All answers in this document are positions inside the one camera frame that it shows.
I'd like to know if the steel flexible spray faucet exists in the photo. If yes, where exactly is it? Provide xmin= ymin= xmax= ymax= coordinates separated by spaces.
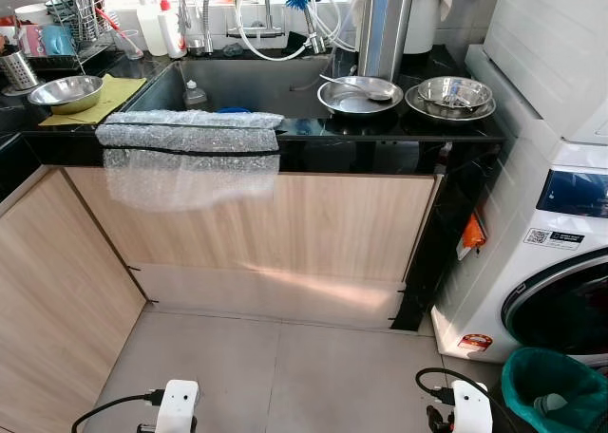
xmin=169 ymin=0 xmax=218 ymax=56

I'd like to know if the white red pump bottle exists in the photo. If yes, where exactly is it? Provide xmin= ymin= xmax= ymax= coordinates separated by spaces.
xmin=157 ymin=0 xmax=188 ymax=61

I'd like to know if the white ribbed appliance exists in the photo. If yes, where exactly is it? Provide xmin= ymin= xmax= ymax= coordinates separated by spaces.
xmin=465 ymin=0 xmax=608 ymax=149

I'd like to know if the large steel mixing bowl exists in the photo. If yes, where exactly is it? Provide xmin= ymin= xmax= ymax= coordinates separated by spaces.
xmin=27 ymin=74 xmax=105 ymax=117

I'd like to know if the clear bubble wrap sheet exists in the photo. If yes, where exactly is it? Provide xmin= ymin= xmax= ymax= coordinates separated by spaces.
xmin=95 ymin=110 xmax=286 ymax=213

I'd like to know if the black cabinet end panel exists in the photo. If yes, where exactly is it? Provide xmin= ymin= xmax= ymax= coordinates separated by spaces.
xmin=389 ymin=139 xmax=506 ymax=332

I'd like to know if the steel kitchen sink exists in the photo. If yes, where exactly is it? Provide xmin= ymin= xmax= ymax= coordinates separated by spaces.
xmin=123 ymin=55 xmax=338 ymax=116

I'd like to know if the white plastic tube hoop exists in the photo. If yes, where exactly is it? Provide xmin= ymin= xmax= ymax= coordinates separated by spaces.
xmin=233 ymin=0 xmax=314 ymax=62

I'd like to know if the black waste bin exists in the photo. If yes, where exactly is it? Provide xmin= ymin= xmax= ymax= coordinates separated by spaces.
xmin=480 ymin=386 xmax=514 ymax=433

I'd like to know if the clear glass tumbler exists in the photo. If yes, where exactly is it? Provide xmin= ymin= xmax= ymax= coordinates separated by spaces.
xmin=109 ymin=27 xmax=143 ymax=62

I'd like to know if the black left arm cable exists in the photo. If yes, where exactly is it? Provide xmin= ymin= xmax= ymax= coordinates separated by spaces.
xmin=71 ymin=387 xmax=167 ymax=433

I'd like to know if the steel utensil holder cup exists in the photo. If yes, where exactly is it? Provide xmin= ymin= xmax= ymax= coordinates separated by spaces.
xmin=0 ymin=48 xmax=41 ymax=94

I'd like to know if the yellow green dish cloth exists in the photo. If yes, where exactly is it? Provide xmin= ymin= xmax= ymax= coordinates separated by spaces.
xmin=38 ymin=74 xmax=150 ymax=127

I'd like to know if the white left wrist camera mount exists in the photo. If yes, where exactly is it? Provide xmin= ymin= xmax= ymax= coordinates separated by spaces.
xmin=155 ymin=380 xmax=200 ymax=433

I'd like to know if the steel wall mixer tap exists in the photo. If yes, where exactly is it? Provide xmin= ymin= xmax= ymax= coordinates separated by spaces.
xmin=223 ymin=0 xmax=333 ymax=56

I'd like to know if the white spray bottle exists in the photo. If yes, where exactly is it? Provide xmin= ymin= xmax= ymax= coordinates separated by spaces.
xmin=136 ymin=0 xmax=170 ymax=59

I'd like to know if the steel knife block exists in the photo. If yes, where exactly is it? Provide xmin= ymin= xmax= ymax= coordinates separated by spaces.
xmin=354 ymin=0 xmax=417 ymax=81

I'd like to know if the pink mug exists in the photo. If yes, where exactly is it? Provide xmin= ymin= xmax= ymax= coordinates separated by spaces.
xmin=17 ymin=25 xmax=45 ymax=60

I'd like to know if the white washing machine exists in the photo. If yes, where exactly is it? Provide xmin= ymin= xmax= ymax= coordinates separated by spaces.
xmin=432 ymin=139 xmax=608 ymax=367

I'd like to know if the wooden cabinet front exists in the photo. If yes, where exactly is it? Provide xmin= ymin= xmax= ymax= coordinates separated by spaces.
xmin=62 ymin=165 xmax=443 ymax=325
xmin=0 ymin=167 xmax=153 ymax=433

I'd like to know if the blue mug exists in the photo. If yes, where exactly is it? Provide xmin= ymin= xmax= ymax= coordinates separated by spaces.
xmin=42 ymin=25 xmax=77 ymax=58

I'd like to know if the wire dish rack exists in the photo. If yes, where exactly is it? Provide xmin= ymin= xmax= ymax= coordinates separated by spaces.
xmin=40 ymin=0 xmax=123 ymax=73

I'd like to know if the orange plastic item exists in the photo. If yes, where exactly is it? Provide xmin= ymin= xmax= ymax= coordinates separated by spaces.
xmin=458 ymin=212 xmax=487 ymax=261

